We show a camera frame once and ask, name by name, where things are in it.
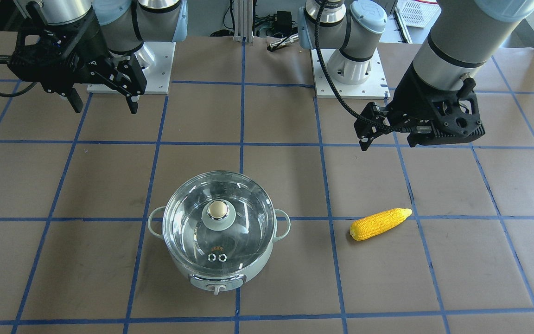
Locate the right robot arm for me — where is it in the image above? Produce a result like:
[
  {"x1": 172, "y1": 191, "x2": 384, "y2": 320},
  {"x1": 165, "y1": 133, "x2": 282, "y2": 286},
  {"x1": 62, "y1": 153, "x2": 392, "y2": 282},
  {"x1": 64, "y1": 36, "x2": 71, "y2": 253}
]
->
[{"x1": 7, "y1": 0, "x2": 187, "y2": 114}]

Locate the glass pot lid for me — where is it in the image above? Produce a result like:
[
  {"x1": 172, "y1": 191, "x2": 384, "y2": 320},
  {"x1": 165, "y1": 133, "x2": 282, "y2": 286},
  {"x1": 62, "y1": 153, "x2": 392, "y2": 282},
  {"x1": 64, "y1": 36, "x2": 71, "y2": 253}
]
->
[{"x1": 162, "y1": 171, "x2": 276, "y2": 270}]

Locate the aluminium frame post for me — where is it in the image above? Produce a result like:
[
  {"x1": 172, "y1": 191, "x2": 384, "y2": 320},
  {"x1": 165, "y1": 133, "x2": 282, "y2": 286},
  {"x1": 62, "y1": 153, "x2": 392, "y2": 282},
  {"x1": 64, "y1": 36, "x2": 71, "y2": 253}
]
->
[{"x1": 233, "y1": 0, "x2": 254, "y2": 44}]

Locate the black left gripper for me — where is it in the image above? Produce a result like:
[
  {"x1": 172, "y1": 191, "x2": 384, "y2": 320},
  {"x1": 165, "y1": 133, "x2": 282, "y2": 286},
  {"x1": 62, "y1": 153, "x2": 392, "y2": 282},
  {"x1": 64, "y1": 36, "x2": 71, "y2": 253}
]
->
[{"x1": 353, "y1": 70, "x2": 486, "y2": 151}]

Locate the black braided cable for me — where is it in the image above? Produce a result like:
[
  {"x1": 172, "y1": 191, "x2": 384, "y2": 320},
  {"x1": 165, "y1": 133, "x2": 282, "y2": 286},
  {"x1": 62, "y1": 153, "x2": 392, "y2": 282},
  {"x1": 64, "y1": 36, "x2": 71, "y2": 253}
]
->
[{"x1": 314, "y1": 0, "x2": 416, "y2": 133}]

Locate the black power adapter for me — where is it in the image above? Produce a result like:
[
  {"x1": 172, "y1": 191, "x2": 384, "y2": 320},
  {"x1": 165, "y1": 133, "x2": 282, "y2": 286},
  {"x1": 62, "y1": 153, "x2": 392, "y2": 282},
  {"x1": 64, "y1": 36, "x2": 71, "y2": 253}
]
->
[{"x1": 273, "y1": 11, "x2": 293, "y2": 35}]

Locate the pale green electric pot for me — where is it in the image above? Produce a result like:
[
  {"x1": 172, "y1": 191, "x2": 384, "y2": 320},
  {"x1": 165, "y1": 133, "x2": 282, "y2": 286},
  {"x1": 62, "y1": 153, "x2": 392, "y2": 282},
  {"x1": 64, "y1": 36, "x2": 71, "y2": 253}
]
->
[{"x1": 147, "y1": 171, "x2": 292, "y2": 295}]

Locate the yellow corn cob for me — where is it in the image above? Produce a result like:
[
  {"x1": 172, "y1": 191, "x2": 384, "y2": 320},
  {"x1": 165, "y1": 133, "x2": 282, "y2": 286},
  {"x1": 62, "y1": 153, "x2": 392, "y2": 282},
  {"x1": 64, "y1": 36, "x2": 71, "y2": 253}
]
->
[{"x1": 349, "y1": 208, "x2": 413, "y2": 241}]

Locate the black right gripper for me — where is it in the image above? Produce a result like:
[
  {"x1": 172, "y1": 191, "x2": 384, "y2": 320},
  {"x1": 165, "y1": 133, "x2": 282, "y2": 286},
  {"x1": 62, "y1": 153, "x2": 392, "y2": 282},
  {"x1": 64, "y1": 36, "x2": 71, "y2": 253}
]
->
[{"x1": 7, "y1": 7, "x2": 147, "y2": 114}]

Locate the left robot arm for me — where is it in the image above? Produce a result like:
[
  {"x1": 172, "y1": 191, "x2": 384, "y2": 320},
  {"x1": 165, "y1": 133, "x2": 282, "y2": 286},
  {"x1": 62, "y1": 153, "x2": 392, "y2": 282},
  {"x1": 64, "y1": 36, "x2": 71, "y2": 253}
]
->
[{"x1": 298, "y1": 0, "x2": 534, "y2": 151}]

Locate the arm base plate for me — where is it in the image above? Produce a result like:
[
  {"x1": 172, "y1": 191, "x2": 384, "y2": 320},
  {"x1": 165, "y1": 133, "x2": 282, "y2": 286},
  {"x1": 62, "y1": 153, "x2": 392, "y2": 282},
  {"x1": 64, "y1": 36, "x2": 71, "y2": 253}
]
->
[
  {"x1": 321, "y1": 49, "x2": 390, "y2": 100},
  {"x1": 86, "y1": 42, "x2": 176, "y2": 95}
]

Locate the white plastic basket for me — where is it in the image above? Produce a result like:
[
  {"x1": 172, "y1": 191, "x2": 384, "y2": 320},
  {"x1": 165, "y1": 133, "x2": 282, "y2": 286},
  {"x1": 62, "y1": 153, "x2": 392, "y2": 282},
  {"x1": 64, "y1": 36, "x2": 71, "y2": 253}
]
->
[{"x1": 397, "y1": 0, "x2": 441, "y2": 28}]

